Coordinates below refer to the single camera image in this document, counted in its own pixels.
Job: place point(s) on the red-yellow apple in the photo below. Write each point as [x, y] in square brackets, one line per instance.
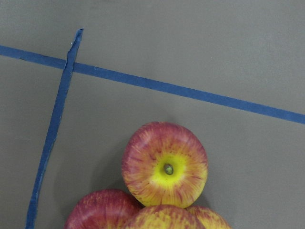
[209, 218]
[163, 217]
[165, 163]
[103, 209]

